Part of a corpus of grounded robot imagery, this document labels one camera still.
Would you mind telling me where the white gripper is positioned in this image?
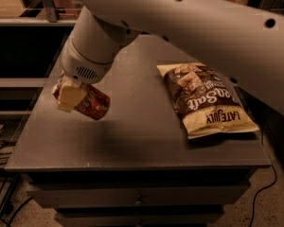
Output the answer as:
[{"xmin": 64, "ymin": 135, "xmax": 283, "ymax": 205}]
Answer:
[{"xmin": 51, "ymin": 39, "xmax": 112, "ymax": 113}]

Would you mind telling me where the red coke can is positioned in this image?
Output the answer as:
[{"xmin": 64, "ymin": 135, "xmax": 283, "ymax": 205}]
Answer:
[{"xmin": 52, "ymin": 82, "xmax": 112, "ymax": 121}]

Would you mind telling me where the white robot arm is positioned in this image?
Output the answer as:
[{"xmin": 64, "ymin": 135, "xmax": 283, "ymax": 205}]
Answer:
[{"xmin": 60, "ymin": 0, "xmax": 284, "ymax": 115}]

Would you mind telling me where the grey drawer cabinet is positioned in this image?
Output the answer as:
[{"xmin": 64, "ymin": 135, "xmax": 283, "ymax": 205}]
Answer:
[{"xmin": 7, "ymin": 35, "xmax": 270, "ymax": 227}]

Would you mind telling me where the brown chips bag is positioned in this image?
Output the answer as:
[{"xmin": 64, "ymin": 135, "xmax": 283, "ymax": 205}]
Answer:
[{"xmin": 157, "ymin": 62, "xmax": 258, "ymax": 139}]

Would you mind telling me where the black floor cables left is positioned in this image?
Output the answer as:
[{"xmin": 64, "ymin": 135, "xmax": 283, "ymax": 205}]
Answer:
[{"xmin": 0, "ymin": 116, "xmax": 34, "ymax": 227}]

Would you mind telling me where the black floor cable right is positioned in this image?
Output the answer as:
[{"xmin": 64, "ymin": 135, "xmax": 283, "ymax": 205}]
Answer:
[{"xmin": 248, "ymin": 134, "xmax": 278, "ymax": 227}]

